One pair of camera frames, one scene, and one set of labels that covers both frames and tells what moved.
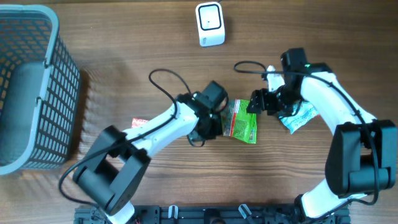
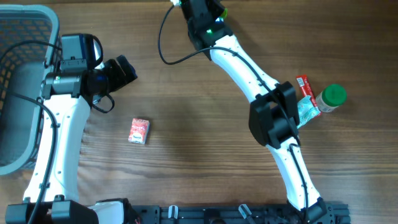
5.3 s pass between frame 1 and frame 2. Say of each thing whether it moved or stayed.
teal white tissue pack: stayed
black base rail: stayed
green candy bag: moved
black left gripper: moved
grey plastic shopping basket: stayed
